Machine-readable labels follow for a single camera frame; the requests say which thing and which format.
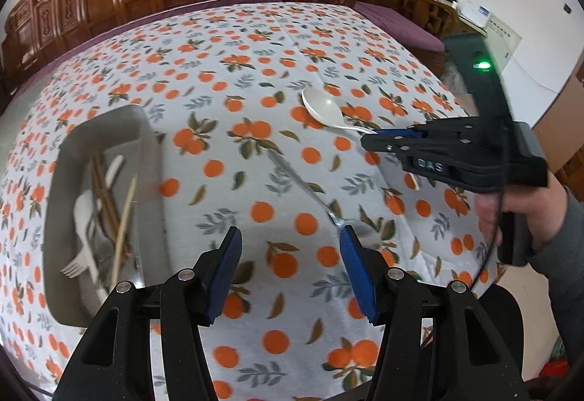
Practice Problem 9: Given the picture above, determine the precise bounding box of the cream plastic fork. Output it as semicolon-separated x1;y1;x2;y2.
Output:
60;155;125;290

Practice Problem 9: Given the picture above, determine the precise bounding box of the stainless steel fork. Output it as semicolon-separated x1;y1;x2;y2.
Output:
90;218;114;289

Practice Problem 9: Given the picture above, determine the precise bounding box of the orange floral tablecloth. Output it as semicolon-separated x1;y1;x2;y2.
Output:
1;3;497;400

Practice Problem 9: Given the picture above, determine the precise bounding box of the grey metal rectangular tray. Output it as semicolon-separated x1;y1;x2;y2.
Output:
43;105;170;327

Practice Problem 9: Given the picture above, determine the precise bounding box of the small white plastic spoon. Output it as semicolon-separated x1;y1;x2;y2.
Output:
301;87;375;134

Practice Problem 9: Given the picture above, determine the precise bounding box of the purple armchair cushion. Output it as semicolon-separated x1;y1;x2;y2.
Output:
353;1;445;52

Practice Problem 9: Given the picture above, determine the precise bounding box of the white electrical panel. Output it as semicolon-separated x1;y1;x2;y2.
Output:
485;13;523;73

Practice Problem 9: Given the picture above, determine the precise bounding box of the cream plastic chopstick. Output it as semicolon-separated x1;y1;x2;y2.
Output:
110;175;138;290

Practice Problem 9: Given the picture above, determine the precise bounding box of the stainless steel spoon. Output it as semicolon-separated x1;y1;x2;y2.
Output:
267;149;352;230

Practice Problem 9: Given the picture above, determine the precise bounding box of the purple sofa cushion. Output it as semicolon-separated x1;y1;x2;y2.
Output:
9;0;282;105

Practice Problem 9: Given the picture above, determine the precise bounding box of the wooden side table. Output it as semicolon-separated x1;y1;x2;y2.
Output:
397;0;458;38

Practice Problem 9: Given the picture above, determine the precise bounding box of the person's right hand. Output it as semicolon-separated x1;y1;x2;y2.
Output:
474;172;568;251

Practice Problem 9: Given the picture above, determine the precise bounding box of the large cream plastic spoon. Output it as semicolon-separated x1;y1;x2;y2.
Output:
73;189;108;303

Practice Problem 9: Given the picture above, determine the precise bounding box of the white router device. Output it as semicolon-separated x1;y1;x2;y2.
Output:
457;0;491;29

